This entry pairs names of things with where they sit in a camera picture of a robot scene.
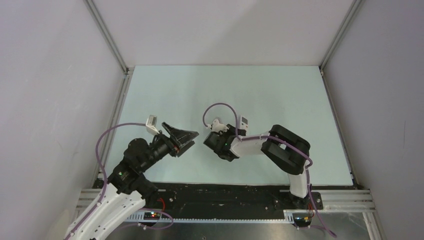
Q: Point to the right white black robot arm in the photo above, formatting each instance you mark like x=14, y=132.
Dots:
x=288, y=151

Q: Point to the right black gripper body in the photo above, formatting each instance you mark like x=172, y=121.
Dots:
x=231, y=131

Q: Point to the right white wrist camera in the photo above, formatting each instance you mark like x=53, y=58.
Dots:
x=217, y=126

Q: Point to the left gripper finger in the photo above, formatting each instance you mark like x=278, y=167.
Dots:
x=184, y=148
x=179, y=136

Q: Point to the right aluminium frame rail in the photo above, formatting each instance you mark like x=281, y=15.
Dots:
x=343, y=29

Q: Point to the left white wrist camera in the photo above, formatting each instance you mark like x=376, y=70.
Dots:
x=151, y=125

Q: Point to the left controller board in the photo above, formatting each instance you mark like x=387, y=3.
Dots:
x=151, y=216

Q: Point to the aluminium frame rail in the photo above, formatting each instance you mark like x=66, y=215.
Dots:
x=109, y=40
x=343, y=29

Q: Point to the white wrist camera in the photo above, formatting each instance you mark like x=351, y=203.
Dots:
x=151, y=125
x=217, y=126

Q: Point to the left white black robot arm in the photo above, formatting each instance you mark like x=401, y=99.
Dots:
x=126, y=189

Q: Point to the controller board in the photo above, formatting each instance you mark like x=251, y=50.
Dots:
x=301, y=222
x=151, y=216

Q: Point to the grey slotted cable duct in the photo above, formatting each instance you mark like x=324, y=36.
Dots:
x=137, y=217

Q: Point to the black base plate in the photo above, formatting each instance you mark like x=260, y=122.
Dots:
x=207, y=201

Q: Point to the left aluminium frame rail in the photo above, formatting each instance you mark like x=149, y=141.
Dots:
x=109, y=40

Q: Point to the white remote control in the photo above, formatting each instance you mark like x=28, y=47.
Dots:
x=243, y=123

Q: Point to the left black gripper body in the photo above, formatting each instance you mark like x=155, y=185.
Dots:
x=160, y=148

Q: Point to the right controller board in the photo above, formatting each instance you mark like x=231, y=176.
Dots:
x=301, y=222

